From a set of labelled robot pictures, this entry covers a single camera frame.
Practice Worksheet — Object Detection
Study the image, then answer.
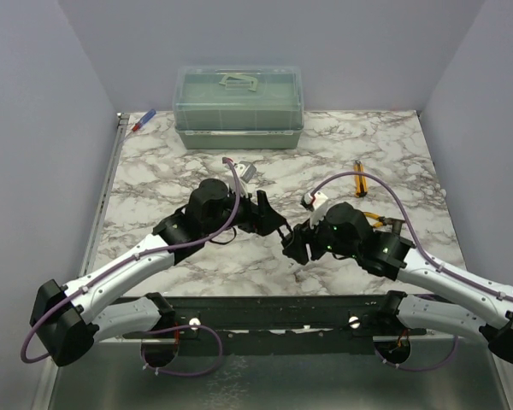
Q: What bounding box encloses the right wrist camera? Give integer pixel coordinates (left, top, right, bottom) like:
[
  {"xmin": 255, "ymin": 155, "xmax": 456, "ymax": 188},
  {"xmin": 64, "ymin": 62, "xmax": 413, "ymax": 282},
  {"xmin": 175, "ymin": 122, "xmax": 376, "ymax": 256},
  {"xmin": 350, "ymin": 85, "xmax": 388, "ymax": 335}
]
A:
[{"xmin": 301, "ymin": 190, "xmax": 329, "ymax": 216}]

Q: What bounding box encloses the green transparent toolbox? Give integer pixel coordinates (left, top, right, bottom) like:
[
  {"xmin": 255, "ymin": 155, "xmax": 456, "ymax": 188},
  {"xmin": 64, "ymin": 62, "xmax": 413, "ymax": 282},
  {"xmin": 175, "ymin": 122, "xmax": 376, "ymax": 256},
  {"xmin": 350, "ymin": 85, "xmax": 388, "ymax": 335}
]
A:
[{"xmin": 173, "ymin": 66, "xmax": 304, "ymax": 149}]

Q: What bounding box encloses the black padlock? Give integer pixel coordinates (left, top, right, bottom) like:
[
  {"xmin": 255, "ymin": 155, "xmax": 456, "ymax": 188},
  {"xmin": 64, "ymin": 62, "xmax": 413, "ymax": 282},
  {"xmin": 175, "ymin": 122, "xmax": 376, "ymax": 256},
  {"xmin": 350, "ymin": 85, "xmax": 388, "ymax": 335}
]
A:
[{"xmin": 277, "ymin": 224, "xmax": 293, "ymax": 249}]

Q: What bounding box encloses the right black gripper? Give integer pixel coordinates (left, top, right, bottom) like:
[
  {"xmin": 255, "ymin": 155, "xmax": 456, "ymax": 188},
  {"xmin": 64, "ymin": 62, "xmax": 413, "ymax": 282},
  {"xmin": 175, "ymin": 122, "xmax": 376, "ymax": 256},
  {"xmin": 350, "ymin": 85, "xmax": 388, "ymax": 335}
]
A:
[{"xmin": 284, "ymin": 207, "xmax": 360, "ymax": 264}]

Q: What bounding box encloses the aluminium rail left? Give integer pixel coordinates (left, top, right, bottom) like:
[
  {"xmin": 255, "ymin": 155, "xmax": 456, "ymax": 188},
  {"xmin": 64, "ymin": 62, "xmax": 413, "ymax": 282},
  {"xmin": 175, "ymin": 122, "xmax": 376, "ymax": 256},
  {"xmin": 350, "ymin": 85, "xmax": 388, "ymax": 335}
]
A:
[{"xmin": 78, "ymin": 113, "xmax": 130, "ymax": 277}]

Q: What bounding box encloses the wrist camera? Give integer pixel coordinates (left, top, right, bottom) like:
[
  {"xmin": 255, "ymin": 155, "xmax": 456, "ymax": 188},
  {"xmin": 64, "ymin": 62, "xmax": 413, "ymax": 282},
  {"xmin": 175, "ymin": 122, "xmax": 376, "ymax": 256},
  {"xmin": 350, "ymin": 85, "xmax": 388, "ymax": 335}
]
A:
[
  {"xmin": 236, "ymin": 161, "xmax": 257, "ymax": 183},
  {"xmin": 301, "ymin": 190, "xmax": 329, "ymax": 216}
]

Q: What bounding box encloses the yellow utility knife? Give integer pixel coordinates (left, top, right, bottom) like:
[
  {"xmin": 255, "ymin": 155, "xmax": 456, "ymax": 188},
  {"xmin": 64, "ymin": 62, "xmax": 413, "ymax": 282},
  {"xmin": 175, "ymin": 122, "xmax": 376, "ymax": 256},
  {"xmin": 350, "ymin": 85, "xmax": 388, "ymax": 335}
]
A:
[{"xmin": 353, "ymin": 160, "xmax": 368, "ymax": 198}]

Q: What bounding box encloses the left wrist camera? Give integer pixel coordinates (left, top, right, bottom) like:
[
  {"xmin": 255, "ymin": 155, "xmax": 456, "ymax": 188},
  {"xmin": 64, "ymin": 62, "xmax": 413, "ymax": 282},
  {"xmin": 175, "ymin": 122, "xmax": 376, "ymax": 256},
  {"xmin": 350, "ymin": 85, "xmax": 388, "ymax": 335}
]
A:
[{"xmin": 236, "ymin": 161, "xmax": 257, "ymax": 183}]

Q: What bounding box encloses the blue red screwdriver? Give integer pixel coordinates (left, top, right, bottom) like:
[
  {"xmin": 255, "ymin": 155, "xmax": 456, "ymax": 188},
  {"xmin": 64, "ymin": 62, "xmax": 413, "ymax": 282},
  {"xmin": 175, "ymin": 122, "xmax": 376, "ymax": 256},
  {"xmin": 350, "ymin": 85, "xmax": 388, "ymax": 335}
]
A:
[{"xmin": 131, "ymin": 109, "xmax": 156, "ymax": 132}]

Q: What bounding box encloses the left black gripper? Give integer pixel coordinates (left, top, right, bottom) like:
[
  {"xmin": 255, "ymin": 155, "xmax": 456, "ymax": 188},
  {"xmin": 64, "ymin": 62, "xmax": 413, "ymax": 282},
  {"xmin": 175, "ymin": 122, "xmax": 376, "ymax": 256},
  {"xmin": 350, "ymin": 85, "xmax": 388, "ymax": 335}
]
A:
[{"xmin": 203, "ymin": 183, "xmax": 286, "ymax": 237}]

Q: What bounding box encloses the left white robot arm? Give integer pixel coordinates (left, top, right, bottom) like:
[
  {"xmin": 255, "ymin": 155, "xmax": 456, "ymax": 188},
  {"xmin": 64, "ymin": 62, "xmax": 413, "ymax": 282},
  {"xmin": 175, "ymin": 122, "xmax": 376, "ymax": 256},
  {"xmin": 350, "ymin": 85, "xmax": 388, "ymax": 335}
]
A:
[{"xmin": 29, "ymin": 179, "xmax": 287, "ymax": 366}]

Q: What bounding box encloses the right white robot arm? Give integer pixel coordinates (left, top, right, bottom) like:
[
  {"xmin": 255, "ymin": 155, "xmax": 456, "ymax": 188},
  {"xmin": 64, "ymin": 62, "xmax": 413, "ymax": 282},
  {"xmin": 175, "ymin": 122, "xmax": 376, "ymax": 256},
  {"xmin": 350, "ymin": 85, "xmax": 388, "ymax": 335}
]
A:
[{"xmin": 281, "ymin": 202, "xmax": 513, "ymax": 364}]

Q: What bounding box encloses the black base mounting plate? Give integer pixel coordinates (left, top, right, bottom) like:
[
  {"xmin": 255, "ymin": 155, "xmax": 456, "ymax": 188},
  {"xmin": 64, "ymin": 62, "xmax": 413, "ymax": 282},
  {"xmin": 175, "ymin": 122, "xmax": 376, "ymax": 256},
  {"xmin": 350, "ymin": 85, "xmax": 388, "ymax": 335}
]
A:
[{"xmin": 125, "ymin": 292, "xmax": 407, "ymax": 359}]

